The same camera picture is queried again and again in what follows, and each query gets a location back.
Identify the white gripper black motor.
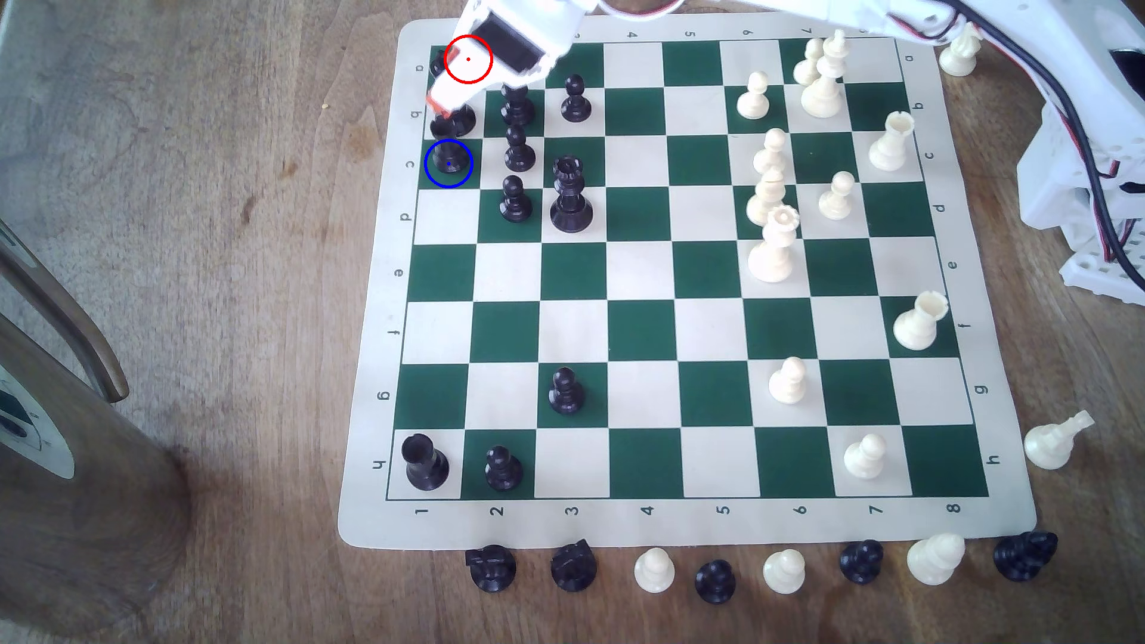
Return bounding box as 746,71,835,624
428,0,599,118

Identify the black chess rook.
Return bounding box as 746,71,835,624
401,434,451,492
429,98,478,141

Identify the black chess pawn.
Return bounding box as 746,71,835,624
499,175,535,224
548,367,587,416
485,445,525,493
695,560,737,605
561,74,594,123
499,82,537,127
503,125,538,174

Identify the black chess queen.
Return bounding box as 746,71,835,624
549,156,595,234

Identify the green white chess mat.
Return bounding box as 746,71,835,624
338,16,1039,551

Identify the white chess pawn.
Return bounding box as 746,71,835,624
753,128,791,177
818,171,858,222
763,549,807,597
844,433,889,481
768,356,810,406
939,27,982,78
634,547,676,596
793,38,824,88
736,72,772,121

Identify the white chess bishop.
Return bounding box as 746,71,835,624
1023,410,1097,472
747,168,789,227

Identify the white chess queen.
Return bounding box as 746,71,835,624
748,205,801,286

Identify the white chess king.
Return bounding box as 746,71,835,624
800,29,850,120

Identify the white chess rook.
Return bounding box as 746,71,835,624
893,290,950,352
868,111,918,173

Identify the black chess bishop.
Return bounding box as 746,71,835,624
839,540,886,587

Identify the curved brown wooden bar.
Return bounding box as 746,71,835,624
0,219,132,404

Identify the black knight off board left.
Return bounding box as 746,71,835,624
465,546,518,593

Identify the brown wooden rounded furniture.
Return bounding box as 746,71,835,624
0,313,194,638

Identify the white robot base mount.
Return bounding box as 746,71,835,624
1018,106,1145,307

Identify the white robot base with wires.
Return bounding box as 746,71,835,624
930,0,1145,292

